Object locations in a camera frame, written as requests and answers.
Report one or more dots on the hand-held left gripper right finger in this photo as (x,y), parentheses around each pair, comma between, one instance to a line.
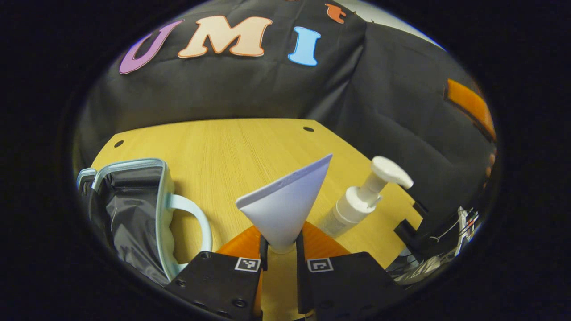
(299,267)

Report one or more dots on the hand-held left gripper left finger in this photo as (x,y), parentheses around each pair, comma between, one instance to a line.
(264,256)

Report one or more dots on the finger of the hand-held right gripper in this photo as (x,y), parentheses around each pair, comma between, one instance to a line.
(470,104)

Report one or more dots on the white skin care tube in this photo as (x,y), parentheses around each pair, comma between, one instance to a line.
(285,209)

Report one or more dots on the white pump bottle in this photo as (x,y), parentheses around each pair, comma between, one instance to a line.
(352,207)

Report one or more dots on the black backdrop cloth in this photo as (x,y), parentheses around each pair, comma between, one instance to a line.
(267,89)

